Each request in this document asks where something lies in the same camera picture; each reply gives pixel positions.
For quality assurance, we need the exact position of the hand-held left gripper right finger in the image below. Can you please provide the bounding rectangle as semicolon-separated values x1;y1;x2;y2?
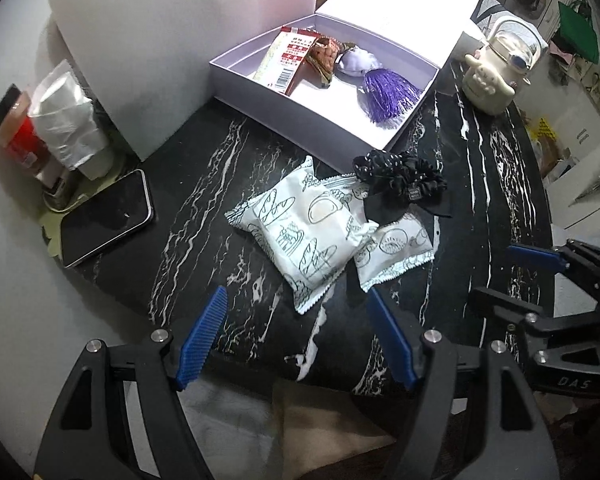
367;286;561;480

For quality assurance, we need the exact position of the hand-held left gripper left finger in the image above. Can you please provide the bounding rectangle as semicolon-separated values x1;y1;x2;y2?
32;285;229;480

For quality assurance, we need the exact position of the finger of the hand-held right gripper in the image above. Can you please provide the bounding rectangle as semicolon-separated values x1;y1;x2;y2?
467;286;600;335
507;240;600;306

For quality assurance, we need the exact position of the small white bread-print packet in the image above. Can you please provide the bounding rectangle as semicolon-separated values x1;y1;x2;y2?
352;212;436;291

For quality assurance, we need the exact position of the large white bread-print packet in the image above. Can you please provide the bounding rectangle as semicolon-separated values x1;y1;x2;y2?
225;156;381;315

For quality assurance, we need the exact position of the black dotted scrunchie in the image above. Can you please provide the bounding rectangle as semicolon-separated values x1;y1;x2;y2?
352;150;453;226

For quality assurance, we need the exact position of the purple tasselled sachet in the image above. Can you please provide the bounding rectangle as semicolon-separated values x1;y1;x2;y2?
337;45;423;126

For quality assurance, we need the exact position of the white gift box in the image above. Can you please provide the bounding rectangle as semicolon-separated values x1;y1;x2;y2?
209;0;484;153

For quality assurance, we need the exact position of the brown gold snack packet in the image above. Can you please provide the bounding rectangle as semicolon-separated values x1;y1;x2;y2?
305;35;346;90

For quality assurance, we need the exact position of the red white snack packet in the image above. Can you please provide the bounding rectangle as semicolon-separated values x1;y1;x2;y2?
252;27;321;96

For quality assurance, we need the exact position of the white cabinet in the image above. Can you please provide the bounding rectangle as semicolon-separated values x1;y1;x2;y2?
540;125;600;231

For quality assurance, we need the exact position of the brown fleece cloth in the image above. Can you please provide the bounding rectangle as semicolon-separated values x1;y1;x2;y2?
272;380;398;480

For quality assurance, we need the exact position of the black smartphone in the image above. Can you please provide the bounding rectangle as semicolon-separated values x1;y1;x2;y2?
60;169;155;268

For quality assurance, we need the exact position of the cream cartoon kettle bottle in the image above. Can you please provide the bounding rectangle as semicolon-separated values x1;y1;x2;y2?
461;16;538;118

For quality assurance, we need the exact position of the green bag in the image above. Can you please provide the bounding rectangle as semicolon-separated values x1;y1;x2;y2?
557;0;600;63

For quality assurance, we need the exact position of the chair with grey cushion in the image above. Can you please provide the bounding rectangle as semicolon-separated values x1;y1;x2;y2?
472;0;551;61

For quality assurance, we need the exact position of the red black-lid spice jar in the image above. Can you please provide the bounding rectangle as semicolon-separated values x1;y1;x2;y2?
0;84;46;176

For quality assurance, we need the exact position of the white foam board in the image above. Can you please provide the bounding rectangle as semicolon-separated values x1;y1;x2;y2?
45;0;323;161

